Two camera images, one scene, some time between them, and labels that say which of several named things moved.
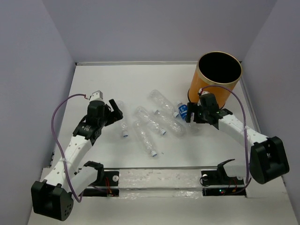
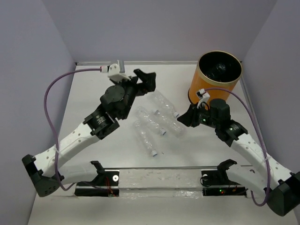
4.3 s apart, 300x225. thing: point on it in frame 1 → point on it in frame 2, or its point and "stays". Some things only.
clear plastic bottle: x=143 y=136 stays
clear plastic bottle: x=149 y=119 stays
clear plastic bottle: x=170 y=124 stays
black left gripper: x=116 y=116 → x=149 y=81
